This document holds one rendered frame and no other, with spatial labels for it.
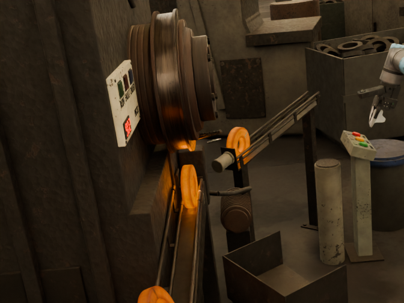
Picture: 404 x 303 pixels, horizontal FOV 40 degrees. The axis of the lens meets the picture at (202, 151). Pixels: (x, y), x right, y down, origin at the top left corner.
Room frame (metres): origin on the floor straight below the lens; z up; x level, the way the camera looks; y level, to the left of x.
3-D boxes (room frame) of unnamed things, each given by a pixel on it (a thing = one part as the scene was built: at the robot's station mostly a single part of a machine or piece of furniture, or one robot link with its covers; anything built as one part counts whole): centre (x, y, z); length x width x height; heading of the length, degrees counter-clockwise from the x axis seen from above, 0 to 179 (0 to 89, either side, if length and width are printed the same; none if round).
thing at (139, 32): (1.83, 0.13, 1.12); 0.47 x 0.10 x 0.47; 175
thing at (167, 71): (1.82, 0.05, 1.11); 0.47 x 0.06 x 0.47; 175
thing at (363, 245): (2.44, -0.74, 0.31); 0.24 x 0.16 x 0.62; 175
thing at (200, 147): (2.06, 0.05, 0.68); 0.11 x 0.08 x 0.24; 85
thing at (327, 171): (2.41, -0.58, 0.26); 0.12 x 0.12 x 0.52
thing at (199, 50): (1.82, -0.04, 1.11); 0.28 x 0.06 x 0.28; 175
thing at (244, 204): (2.14, -0.11, 0.27); 0.22 x 0.13 x 0.53; 175
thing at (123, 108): (1.49, 0.19, 1.15); 0.26 x 0.02 x 0.18; 175
